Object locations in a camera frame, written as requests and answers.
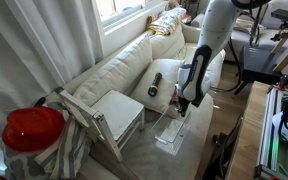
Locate dark coffee table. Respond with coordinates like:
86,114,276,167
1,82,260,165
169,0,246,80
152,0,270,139
234,47,282,95

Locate red patterned fringed blanket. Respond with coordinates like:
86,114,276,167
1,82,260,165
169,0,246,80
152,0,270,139
170,85,183,108

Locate cream throw pillow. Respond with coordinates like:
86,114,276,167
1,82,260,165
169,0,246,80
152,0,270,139
131,59,184,113

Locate small white wooden chair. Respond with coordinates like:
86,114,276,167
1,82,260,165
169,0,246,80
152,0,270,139
55,87,145,162

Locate floral patterned cloth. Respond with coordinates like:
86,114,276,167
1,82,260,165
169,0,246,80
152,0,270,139
147,7,186,35

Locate clear acrylic box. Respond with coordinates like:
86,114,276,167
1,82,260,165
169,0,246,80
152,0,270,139
150,107,191,156

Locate white curtain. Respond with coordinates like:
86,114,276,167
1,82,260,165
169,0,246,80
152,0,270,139
0,0,102,133

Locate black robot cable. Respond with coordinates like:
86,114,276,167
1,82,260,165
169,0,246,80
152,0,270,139
210,0,272,94

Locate grey patterned cushion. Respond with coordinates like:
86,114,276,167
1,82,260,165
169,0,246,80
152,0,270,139
3,146,49,180

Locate white window frame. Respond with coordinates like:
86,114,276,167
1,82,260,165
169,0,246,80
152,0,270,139
91,0,166,58

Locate black camera on stand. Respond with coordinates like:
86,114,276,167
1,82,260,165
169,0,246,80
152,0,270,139
271,9,288,41

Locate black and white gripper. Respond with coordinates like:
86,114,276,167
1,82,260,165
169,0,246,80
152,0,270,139
176,64,191,117

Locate aluminium frame rack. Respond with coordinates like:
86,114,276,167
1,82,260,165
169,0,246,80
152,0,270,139
253,86,288,180

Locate wooden side table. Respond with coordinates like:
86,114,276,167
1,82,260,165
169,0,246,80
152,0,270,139
225,81,269,180

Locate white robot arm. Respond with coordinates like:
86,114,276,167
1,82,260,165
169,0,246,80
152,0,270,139
176,0,270,117

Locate grey striped cloth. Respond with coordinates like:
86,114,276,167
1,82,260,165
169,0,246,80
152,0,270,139
34,102,90,179

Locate black torch with yellow ring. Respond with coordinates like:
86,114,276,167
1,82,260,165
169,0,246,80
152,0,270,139
148,73,162,96

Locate cream sofa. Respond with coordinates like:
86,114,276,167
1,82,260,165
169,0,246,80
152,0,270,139
64,24,214,180

